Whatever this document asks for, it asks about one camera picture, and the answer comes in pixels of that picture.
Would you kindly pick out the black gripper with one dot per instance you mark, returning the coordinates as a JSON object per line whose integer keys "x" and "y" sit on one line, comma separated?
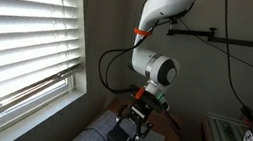
{"x": 142, "y": 108}

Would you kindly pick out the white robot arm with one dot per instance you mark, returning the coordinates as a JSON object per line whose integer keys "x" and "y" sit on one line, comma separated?
{"x": 166, "y": 5}

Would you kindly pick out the wooden side table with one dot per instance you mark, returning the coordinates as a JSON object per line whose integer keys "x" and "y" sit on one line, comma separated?
{"x": 167, "y": 123}

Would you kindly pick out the white window blinds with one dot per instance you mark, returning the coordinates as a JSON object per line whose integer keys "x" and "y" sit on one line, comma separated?
{"x": 22, "y": 24}

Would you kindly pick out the white window frame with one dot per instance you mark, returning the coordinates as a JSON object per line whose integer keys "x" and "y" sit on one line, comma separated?
{"x": 75, "y": 86}

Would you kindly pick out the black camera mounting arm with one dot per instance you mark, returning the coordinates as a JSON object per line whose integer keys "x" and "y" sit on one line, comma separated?
{"x": 228, "y": 39}

